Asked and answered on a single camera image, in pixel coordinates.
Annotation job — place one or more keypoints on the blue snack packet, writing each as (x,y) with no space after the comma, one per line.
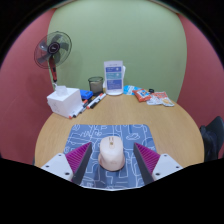
(128,90)

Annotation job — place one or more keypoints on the small blue box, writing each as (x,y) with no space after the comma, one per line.
(86,94)

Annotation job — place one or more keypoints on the orange-red snack packet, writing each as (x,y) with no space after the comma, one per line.
(141,95)

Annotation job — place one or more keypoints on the white whiteboard marker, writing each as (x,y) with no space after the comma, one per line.
(97,100)
(78,110)

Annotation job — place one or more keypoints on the white and red snack packet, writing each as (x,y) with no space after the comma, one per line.
(157,97)

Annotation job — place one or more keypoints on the dark pen cup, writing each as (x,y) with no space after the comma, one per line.
(96,86)

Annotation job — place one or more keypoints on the small black round object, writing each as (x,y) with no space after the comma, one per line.
(151,90)

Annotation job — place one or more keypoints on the white tissue box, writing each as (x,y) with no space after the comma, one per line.
(64,101)

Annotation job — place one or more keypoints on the black office chair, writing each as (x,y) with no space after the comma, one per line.
(218,128)

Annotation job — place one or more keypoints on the blue patterned mouse pad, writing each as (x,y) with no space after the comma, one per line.
(133,133)

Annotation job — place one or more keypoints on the pale pink computer mouse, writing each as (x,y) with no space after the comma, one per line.
(111,155)

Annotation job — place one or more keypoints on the black standing fan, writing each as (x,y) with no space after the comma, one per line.
(53,48)

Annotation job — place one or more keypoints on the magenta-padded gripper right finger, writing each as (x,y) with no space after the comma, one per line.
(159,165)

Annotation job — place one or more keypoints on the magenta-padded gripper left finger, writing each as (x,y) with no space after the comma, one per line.
(63,164)

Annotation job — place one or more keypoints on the acrylic sign stand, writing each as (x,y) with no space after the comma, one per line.
(113,78)

